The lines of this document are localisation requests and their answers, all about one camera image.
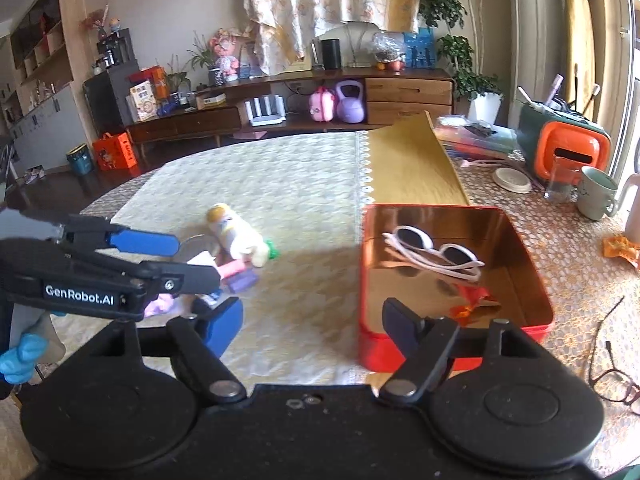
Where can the pink tube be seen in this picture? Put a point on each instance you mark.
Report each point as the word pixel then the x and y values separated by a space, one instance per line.
pixel 232 269

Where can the potted tree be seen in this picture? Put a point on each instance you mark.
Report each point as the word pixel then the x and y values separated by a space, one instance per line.
pixel 452 55

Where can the black speaker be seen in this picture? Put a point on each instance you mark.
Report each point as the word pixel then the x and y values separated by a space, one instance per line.
pixel 330 54

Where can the red tin box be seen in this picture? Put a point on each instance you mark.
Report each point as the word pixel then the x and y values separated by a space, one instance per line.
pixel 400 260

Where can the printed cardboard box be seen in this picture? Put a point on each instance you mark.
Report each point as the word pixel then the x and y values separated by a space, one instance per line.
pixel 142 102

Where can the white round lid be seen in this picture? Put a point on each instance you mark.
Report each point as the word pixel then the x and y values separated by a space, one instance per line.
pixel 511 180

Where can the white sunglasses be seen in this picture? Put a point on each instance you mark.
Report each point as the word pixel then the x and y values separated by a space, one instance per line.
pixel 452 255

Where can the orange gift bag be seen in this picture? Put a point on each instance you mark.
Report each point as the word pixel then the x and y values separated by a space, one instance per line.
pixel 115 152

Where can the white radish toy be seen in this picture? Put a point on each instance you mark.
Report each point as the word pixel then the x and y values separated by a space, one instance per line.
pixel 262 255

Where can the lilac plastic toy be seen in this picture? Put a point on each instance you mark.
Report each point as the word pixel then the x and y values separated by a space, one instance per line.
pixel 160 306

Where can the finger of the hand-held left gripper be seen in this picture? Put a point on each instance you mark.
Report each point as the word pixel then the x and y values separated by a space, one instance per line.
pixel 195 279
pixel 145 243

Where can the dark-framed eyeglasses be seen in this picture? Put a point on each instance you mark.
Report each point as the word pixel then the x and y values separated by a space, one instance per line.
pixel 607 385

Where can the wooden wall shelf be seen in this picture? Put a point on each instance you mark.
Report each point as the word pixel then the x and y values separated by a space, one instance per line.
pixel 45 45

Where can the pale green mug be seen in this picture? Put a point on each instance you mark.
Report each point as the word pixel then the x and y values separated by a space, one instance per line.
pixel 595 195

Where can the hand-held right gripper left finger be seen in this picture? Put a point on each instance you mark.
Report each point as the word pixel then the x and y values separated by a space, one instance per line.
pixel 223 327

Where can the floral curtain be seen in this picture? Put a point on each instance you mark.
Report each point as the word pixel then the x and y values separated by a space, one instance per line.
pixel 320 0

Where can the black cabinet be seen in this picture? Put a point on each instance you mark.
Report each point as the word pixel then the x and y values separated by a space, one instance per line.
pixel 107 100

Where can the white plastic bottle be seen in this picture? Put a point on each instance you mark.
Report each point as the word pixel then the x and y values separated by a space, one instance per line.
pixel 235 232

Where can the teal bucket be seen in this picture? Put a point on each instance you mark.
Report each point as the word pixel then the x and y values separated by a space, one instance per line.
pixel 80 160

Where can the yellow wood-grain table mat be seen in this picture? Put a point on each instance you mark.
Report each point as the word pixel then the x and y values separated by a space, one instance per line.
pixel 410 165

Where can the beige lace tablecloth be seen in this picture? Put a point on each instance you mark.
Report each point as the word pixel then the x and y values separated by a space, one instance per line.
pixel 565 270

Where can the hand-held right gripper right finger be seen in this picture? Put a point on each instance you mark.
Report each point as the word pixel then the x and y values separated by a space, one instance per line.
pixel 400 327

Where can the green and orange case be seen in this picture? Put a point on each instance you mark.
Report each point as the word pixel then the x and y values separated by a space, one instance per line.
pixel 560 140

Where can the orange box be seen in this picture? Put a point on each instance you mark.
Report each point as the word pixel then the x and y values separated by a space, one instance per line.
pixel 157 80

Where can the purple kettlebell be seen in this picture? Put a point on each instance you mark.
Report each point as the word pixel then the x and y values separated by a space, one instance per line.
pixel 351 107

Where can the red candy wrapper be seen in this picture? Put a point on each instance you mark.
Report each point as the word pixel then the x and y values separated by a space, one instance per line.
pixel 472 305

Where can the stack of books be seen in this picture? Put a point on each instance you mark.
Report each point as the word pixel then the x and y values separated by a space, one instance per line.
pixel 475 140

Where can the person's left hand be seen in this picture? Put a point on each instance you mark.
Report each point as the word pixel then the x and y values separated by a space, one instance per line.
pixel 17 362

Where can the small potted plant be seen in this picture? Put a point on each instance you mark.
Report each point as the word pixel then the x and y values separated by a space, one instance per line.
pixel 202 60

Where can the round metal lid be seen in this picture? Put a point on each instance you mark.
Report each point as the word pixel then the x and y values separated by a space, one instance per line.
pixel 195 247

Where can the flat yellow box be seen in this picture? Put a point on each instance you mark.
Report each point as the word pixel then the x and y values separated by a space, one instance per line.
pixel 210 101

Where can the clear plastic bag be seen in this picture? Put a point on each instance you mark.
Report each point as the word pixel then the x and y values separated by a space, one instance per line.
pixel 387 47

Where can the pink doll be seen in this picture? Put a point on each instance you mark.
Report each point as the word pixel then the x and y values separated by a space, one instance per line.
pixel 226 55

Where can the drinking glass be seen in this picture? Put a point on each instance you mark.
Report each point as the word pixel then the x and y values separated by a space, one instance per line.
pixel 559 182

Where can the blue picture box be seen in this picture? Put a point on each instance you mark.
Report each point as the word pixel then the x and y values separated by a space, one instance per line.
pixel 419 49

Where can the yellow curtain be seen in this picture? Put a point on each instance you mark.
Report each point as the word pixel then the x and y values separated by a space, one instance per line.
pixel 580 25

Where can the black coffee machine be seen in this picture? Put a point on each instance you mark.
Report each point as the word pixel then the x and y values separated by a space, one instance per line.
pixel 117 50

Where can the wooden sideboard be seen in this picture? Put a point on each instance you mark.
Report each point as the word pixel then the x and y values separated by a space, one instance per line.
pixel 400 92

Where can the white router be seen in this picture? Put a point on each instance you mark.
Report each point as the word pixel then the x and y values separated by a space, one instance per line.
pixel 265 112

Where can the pink toy suitcase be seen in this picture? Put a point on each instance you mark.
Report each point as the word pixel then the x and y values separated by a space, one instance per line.
pixel 321 105

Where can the orange wrapper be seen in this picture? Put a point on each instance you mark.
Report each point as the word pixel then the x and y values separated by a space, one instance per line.
pixel 620 247

